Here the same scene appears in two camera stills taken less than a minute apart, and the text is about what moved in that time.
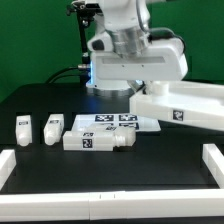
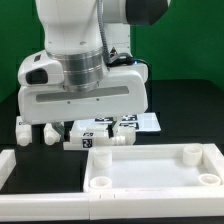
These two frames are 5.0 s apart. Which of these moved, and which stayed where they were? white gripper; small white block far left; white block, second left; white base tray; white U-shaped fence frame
Moved: white gripper; white base tray
Stayed: white U-shaped fence frame; small white block far left; white block, second left
